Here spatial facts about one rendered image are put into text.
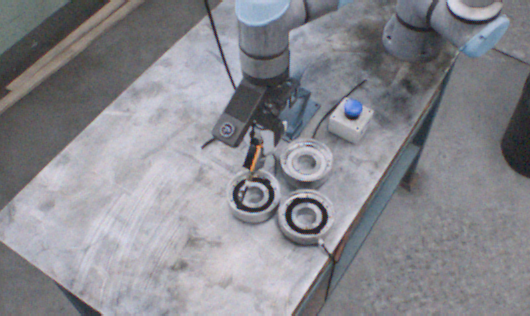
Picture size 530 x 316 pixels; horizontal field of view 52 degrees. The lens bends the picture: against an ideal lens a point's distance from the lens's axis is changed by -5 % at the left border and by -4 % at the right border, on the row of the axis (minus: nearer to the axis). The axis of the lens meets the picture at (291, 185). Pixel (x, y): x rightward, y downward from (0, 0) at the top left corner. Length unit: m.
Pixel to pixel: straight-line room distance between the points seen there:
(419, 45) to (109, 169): 0.76
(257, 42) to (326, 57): 0.59
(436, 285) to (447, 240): 0.19
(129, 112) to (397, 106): 0.60
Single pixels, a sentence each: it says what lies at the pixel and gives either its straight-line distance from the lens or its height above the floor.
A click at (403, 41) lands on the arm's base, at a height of 0.85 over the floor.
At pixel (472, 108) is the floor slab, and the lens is 2.48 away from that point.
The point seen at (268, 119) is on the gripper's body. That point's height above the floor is 1.05.
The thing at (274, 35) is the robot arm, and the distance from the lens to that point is 0.80.
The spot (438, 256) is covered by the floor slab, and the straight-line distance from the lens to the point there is 2.03.
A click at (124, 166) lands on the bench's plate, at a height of 0.80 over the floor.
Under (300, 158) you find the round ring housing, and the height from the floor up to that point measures 0.82.
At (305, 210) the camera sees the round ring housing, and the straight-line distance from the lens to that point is 1.09.
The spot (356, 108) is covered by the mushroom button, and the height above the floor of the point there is 0.87.
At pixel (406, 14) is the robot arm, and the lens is 1.35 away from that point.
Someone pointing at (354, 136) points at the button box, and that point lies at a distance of 1.19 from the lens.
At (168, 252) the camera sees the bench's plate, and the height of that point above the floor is 0.80.
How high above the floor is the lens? 1.75
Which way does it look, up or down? 57 degrees down
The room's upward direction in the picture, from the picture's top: 4 degrees clockwise
